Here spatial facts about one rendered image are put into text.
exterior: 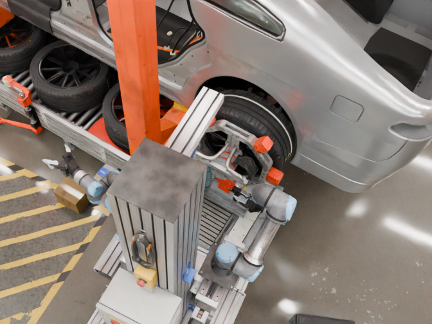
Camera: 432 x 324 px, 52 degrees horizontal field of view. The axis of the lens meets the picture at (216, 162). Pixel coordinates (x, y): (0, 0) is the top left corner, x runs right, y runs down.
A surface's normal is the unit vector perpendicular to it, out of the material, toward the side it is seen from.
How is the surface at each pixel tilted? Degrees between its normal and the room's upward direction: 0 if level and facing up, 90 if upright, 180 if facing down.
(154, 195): 0
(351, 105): 90
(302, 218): 0
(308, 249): 0
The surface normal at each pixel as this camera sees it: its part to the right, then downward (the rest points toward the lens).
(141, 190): 0.08, -0.53
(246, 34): -0.49, 0.61
